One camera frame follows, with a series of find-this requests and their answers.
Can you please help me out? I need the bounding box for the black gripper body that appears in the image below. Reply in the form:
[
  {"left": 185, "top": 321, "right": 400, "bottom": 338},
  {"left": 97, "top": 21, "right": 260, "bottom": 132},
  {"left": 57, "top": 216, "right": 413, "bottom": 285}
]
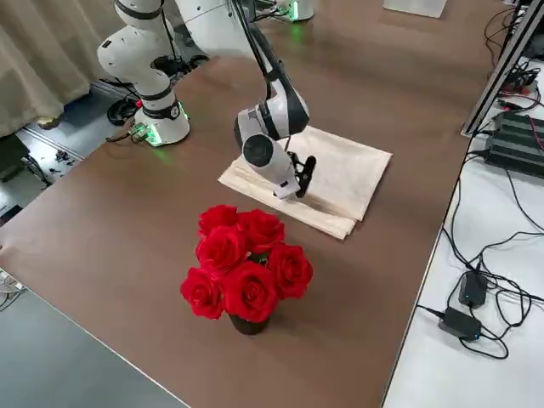
[{"left": 287, "top": 150, "right": 303, "bottom": 182}]

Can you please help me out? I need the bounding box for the beige tablecloth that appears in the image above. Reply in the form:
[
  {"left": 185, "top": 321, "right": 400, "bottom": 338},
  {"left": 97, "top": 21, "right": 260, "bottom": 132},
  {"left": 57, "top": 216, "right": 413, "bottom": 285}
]
[{"left": 218, "top": 125, "right": 393, "bottom": 240}]

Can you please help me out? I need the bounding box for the red artificial rose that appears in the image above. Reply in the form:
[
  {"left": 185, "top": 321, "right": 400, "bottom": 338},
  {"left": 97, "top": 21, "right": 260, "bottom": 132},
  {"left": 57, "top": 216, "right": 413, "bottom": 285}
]
[
  {"left": 266, "top": 244, "right": 315, "bottom": 300},
  {"left": 180, "top": 266, "right": 225, "bottom": 320},
  {"left": 235, "top": 208, "right": 286, "bottom": 247},
  {"left": 195, "top": 225, "right": 252, "bottom": 277},
  {"left": 223, "top": 261, "right": 281, "bottom": 324},
  {"left": 197, "top": 204, "right": 239, "bottom": 237}
]

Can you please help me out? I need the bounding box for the black flower vase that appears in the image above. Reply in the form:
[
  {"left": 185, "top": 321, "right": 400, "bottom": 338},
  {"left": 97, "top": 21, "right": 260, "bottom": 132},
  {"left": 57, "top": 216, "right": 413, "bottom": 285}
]
[{"left": 228, "top": 312, "right": 271, "bottom": 337}]

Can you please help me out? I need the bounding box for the black power adapter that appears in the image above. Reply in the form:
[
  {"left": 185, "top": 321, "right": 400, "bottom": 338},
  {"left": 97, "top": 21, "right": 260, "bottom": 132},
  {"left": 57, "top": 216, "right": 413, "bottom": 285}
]
[
  {"left": 457, "top": 270, "right": 489, "bottom": 309},
  {"left": 437, "top": 306, "right": 484, "bottom": 343}
]

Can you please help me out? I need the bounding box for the black finned power brick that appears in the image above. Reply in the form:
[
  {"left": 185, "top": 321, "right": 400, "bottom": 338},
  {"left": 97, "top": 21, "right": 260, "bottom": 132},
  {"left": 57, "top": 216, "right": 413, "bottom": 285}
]
[
  {"left": 483, "top": 133, "right": 544, "bottom": 176},
  {"left": 492, "top": 110, "right": 544, "bottom": 148}
]

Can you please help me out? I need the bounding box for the beige curtain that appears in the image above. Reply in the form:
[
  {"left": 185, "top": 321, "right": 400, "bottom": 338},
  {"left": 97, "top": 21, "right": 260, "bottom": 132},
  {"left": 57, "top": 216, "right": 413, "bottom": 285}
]
[{"left": 0, "top": 0, "right": 128, "bottom": 139}]

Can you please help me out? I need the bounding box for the black floor box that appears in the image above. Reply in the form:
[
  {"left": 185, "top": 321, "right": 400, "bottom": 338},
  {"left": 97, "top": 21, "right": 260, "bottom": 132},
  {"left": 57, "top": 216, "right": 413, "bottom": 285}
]
[{"left": 0, "top": 135, "right": 29, "bottom": 182}]

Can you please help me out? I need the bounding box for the black table cable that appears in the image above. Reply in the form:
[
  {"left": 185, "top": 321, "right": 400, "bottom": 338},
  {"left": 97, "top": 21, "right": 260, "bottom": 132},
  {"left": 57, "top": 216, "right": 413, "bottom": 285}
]
[
  {"left": 441, "top": 149, "right": 488, "bottom": 273},
  {"left": 475, "top": 230, "right": 544, "bottom": 271}
]

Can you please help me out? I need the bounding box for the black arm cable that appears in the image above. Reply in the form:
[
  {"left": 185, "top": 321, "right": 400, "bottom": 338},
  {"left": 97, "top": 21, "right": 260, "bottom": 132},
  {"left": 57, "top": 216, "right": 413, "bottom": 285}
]
[{"left": 150, "top": 0, "right": 201, "bottom": 80}]

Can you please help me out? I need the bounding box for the black coiled cable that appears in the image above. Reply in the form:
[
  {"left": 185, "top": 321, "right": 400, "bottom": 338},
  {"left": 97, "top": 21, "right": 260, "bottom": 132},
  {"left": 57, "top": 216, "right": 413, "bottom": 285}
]
[{"left": 105, "top": 95, "right": 139, "bottom": 127}]

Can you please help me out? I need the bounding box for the aluminium frame post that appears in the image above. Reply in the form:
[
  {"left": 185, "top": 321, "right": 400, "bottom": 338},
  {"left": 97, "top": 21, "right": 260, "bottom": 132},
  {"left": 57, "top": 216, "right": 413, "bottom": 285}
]
[{"left": 461, "top": 0, "right": 544, "bottom": 138}]

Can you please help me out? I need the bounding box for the red wire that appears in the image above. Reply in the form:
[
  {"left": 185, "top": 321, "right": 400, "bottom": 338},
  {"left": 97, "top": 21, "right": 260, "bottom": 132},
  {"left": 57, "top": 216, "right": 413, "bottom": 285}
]
[{"left": 499, "top": 80, "right": 541, "bottom": 107}]

